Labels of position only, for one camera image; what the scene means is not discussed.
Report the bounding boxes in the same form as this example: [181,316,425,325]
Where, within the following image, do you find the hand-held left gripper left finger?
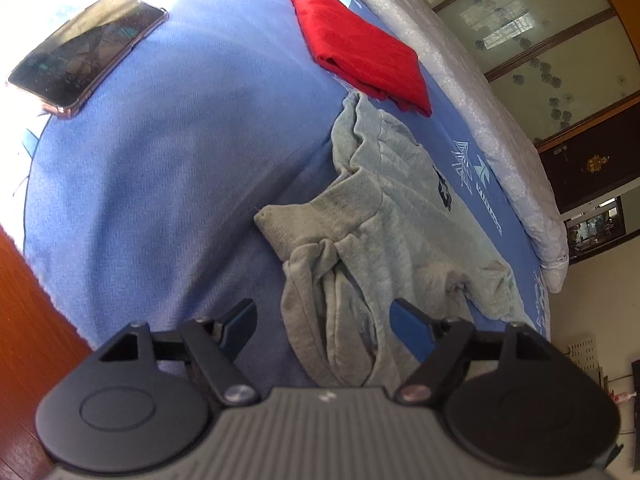
[96,298,261,406]

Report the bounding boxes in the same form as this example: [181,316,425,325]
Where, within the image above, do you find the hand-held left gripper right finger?
[389,298,552,406]

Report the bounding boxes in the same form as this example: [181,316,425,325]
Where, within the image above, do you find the grey pants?
[254,92,516,389]

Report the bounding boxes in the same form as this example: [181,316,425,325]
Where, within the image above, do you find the blue printed bed sheet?
[0,0,554,378]

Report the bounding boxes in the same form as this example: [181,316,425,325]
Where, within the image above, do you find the white perforated rack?
[567,337,607,388]

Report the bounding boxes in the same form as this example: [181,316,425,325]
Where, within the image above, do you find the dark wooden cabinet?
[534,127,640,267]

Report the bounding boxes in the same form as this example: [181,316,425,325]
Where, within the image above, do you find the white patterned quilt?
[340,0,571,295]

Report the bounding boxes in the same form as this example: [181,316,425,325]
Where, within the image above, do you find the red folded garment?
[288,0,433,119]

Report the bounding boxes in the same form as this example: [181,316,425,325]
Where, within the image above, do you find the smartphone in clear case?
[6,0,168,120]

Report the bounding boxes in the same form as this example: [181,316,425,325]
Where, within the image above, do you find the wooden wardrobe with glass doors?
[395,0,640,150]

